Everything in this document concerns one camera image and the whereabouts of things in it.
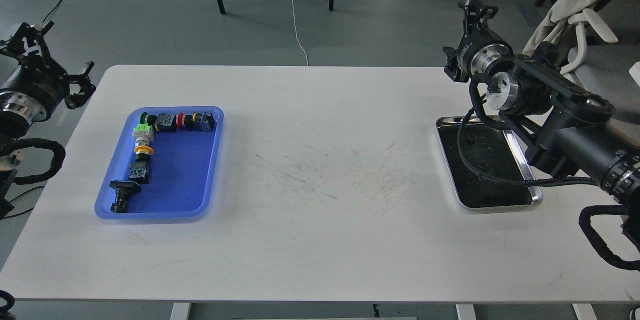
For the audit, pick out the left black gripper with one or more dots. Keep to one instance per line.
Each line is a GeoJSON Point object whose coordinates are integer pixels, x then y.
{"type": "Point", "coordinates": [479, 45]}

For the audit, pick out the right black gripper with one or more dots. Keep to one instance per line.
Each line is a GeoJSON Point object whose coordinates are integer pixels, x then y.
{"type": "Point", "coordinates": [34, 94]}

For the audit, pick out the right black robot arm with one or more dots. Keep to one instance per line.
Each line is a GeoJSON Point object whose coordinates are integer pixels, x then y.
{"type": "Point", "coordinates": [13, 131]}

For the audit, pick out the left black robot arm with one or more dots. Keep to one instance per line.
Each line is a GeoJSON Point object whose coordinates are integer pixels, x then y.
{"type": "Point", "coordinates": [566, 128]}

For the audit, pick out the silver metal tray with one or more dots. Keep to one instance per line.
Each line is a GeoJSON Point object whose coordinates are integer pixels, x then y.
{"type": "Point", "coordinates": [502, 153]}

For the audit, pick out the blue plastic tray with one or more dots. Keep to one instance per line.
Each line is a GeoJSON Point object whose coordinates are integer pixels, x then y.
{"type": "Point", "coordinates": [181, 169]}

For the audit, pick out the chair with beige cloth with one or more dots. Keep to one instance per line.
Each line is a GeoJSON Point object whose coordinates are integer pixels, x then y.
{"type": "Point", "coordinates": [599, 45]}

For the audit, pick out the black green contact block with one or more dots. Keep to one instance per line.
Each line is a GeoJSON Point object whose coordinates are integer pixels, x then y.
{"type": "Point", "coordinates": [139, 172]}

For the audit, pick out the blue black contact block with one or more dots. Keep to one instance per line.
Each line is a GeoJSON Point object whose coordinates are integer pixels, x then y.
{"type": "Point", "coordinates": [203, 121]}

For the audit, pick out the white green switch block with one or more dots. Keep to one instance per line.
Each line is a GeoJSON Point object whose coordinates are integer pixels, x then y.
{"type": "Point", "coordinates": [143, 132]}

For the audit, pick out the yellow push button switch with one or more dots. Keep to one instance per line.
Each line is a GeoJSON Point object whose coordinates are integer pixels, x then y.
{"type": "Point", "coordinates": [142, 152]}

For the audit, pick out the black switch contact block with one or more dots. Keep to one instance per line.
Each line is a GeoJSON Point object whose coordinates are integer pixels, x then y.
{"type": "Point", "coordinates": [166, 122]}

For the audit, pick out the red push button switch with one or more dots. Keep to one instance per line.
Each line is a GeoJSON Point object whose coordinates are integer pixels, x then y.
{"type": "Point", "coordinates": [185, 121]}

